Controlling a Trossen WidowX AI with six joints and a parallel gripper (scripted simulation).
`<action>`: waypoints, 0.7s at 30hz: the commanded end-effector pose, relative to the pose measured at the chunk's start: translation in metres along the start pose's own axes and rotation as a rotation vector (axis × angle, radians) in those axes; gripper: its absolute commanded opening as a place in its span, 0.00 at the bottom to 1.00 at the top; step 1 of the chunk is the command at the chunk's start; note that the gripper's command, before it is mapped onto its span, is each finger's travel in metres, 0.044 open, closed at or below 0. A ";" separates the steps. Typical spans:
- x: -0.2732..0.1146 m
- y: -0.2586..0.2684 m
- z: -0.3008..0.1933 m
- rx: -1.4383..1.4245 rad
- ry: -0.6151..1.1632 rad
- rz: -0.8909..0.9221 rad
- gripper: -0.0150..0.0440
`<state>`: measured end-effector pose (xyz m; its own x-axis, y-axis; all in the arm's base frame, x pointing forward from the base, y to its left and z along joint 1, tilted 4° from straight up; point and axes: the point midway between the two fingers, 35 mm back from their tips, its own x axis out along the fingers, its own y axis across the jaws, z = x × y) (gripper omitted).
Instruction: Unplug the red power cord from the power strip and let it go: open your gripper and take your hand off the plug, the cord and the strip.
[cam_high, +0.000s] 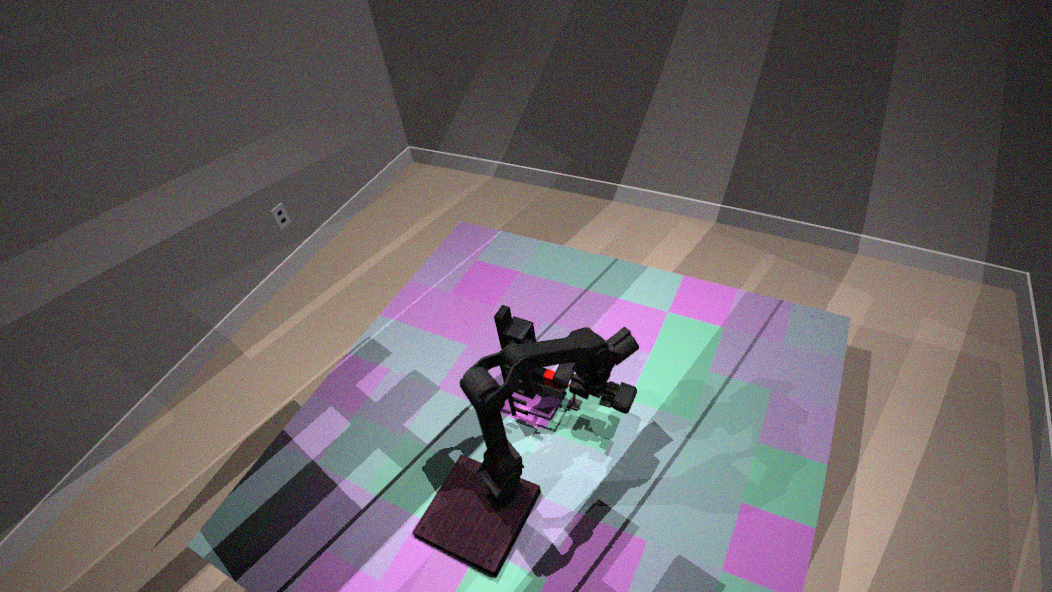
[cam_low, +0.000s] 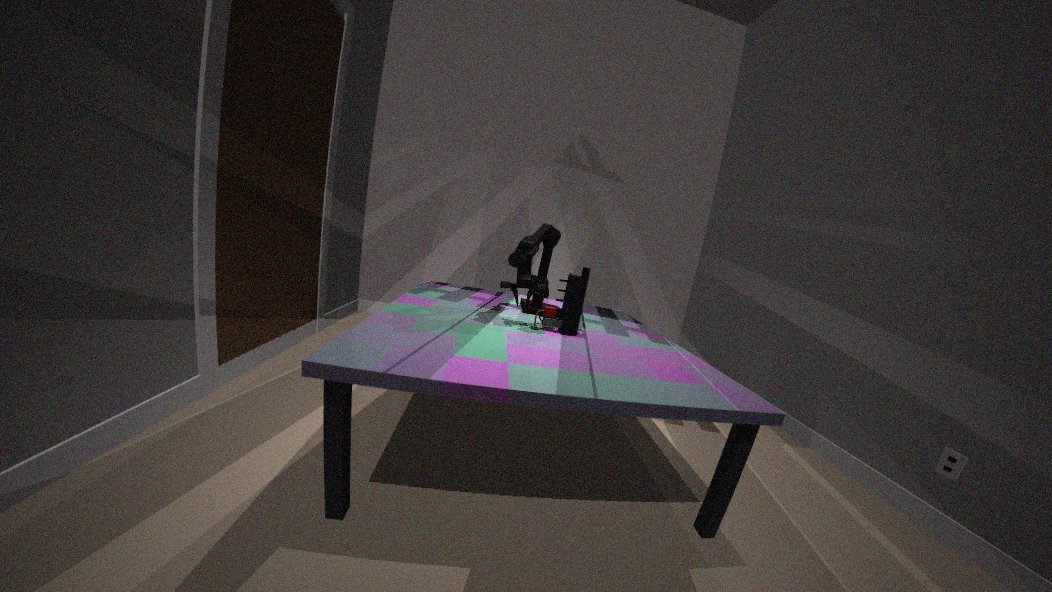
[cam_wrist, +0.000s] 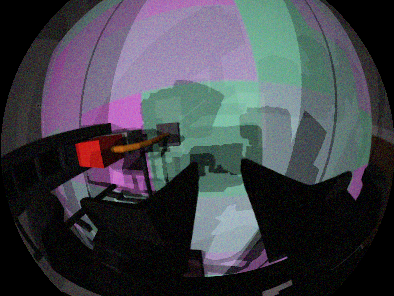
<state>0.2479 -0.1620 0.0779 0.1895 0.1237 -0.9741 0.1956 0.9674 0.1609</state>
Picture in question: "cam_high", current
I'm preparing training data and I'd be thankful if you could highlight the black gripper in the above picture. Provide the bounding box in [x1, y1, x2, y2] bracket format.
[552, 363, 638, 414]

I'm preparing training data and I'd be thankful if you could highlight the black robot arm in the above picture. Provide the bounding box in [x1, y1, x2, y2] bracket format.
[459, 327, 639, 509]

